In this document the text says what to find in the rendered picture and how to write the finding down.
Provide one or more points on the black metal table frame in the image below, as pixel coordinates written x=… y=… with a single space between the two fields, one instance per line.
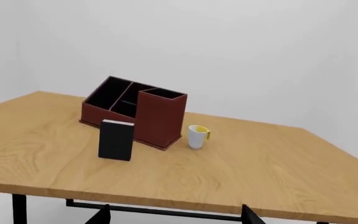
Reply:
x=19 y=208

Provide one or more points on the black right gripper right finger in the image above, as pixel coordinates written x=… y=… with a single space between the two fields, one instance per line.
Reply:
x=250 y=215

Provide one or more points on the dark red desk caddy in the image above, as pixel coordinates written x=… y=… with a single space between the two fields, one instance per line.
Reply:
x=141 y=109

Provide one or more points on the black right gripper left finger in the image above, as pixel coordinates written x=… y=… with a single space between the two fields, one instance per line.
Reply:
x=100 y=217

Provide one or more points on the white mug yellow inside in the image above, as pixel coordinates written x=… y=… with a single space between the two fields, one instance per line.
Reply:
x=197 y=137

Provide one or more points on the black book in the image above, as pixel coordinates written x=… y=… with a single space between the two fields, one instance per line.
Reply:
x=116 y=140

